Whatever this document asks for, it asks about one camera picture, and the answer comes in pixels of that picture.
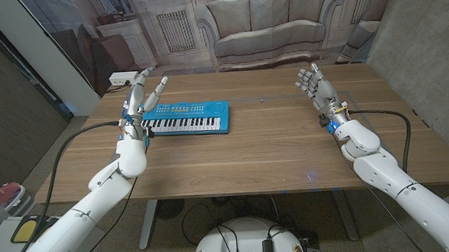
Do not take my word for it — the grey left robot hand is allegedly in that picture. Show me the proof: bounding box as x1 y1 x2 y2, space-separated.
114 66 173 144

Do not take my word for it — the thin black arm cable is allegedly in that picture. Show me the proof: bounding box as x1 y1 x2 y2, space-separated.
331 127 426 252
68 144 156 252

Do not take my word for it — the clear box with red lid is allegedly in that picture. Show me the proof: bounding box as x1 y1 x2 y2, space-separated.
0 181 34 218

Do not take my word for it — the grey table leg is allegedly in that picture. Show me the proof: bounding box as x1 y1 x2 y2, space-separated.
136 199 161 250
331 187 360 243

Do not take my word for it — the blue toy piano keyboard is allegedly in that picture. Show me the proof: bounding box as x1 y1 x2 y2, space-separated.
139 98 232 140

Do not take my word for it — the printed living room backdrop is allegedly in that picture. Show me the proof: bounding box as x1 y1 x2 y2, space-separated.
17 0 414 102

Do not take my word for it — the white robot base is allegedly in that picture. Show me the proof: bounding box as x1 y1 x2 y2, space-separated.
190 213 306 252

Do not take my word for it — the white power strip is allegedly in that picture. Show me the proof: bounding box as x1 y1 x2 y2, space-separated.
108 70 141 87

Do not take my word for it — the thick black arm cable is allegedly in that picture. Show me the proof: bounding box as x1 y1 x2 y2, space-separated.
10 120 129 252
347 106 415 178

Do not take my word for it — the black floor cable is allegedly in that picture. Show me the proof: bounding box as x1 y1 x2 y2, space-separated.
179 199 241 252

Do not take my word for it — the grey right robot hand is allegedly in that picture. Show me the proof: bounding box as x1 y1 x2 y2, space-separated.
293 60 353 133

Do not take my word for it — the yellow and black pedal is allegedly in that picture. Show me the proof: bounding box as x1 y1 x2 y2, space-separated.
9 213 61 246

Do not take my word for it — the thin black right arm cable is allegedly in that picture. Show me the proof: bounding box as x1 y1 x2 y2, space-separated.
331 127 426 252

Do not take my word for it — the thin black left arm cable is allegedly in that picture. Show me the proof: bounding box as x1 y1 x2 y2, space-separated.
68 144 156 252

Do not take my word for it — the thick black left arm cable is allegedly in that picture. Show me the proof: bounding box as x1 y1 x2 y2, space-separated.
10 120 129 252

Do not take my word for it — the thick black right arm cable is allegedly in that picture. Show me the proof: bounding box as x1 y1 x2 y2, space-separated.
347 106 415 178

